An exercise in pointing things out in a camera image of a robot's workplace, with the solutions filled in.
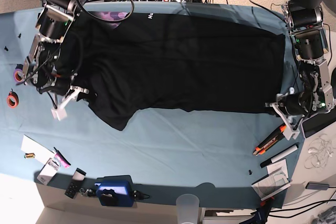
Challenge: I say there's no black t-shirt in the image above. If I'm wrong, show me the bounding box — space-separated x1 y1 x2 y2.
55 13 286 131

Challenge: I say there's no white paper card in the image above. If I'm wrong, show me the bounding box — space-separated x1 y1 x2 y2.
21 135 55 164

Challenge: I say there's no red tape roll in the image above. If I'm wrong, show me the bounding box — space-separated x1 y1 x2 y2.
6 91 19 108

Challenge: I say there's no teal table cloth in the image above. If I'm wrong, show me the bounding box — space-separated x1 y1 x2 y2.
1 8 312 208

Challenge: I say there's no smartphone with purple case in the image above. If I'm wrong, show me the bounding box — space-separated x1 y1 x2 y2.
302 108 335 138

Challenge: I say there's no clear plastic package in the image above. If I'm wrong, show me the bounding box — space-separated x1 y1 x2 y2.
37 158 60 185

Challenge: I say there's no black white marker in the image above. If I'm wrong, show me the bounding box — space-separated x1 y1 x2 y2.
260 143 299 168

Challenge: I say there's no pink marker pen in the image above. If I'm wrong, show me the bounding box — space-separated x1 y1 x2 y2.
54 147 71 168

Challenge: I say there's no translucent plastic cup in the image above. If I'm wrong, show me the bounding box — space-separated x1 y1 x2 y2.
176 194 200 224

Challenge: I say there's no small yellow battery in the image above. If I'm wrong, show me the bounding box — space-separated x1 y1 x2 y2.
24 153 35 159

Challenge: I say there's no black remote control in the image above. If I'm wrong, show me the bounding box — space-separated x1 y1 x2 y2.
65 168 86 199

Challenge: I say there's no purple tape roll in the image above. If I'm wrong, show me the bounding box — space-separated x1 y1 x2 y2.
13 64 24 83

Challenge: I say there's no orange utility knife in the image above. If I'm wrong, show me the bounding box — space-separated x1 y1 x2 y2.
253 123 287 156

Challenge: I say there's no blue box device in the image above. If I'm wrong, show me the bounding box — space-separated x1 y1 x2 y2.
94 175 135 207

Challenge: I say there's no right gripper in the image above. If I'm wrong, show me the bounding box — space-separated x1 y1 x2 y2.
51 86 89 121

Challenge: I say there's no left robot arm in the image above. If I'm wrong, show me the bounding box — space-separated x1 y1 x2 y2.
266 0 335 140

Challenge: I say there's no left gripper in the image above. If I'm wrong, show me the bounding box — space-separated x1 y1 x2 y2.
265 87 299 140

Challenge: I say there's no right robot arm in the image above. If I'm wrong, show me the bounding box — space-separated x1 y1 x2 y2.
17 0 89 120

